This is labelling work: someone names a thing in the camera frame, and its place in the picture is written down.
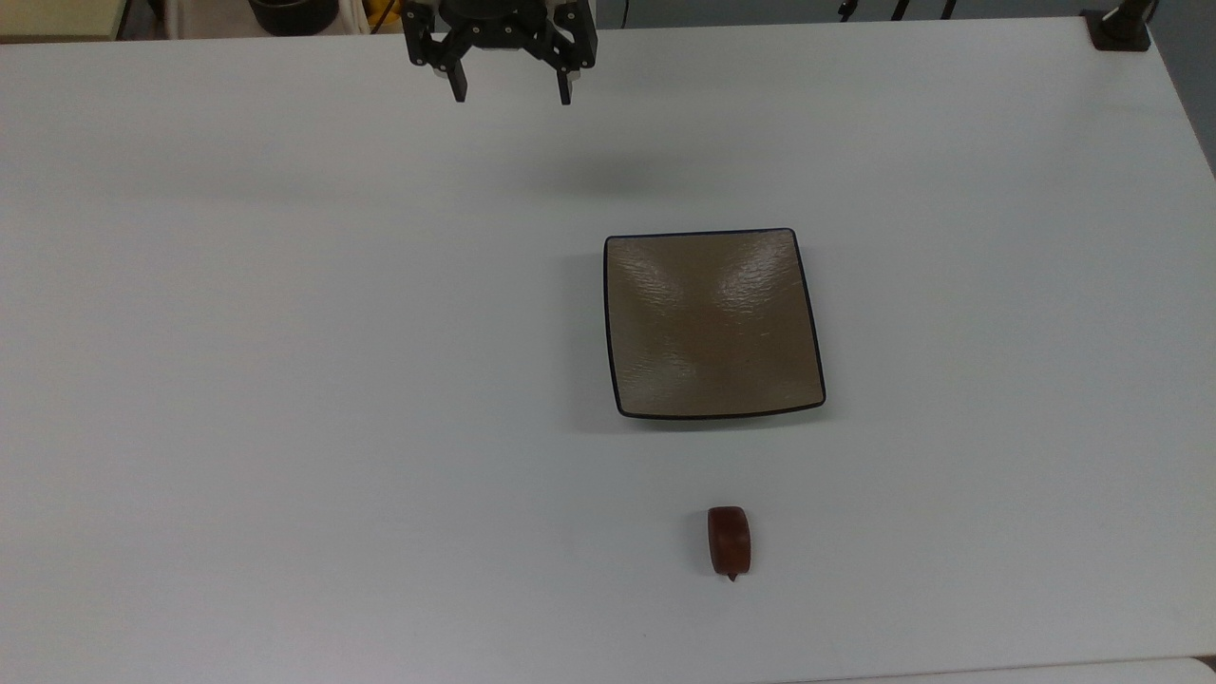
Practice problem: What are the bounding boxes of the small round brown food item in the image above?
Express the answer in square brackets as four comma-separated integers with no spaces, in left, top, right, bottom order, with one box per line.
[707,505,752,582]

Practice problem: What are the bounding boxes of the black round container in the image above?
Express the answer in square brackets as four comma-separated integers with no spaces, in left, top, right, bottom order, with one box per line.
[248,0,341,38]

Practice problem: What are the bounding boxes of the square brown ceramic plate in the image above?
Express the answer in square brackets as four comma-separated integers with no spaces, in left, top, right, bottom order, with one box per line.
[603,227,827,421]

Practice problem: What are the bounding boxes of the black stand legs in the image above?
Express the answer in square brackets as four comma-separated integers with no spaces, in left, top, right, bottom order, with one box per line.
[836,0,960,23]

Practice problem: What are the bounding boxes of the beige cabinet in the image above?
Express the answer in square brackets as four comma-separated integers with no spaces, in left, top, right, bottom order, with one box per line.
[0,0,131,44]

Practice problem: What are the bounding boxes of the black pole with table clamp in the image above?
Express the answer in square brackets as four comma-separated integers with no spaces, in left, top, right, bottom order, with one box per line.
[1081,0,1160,53]

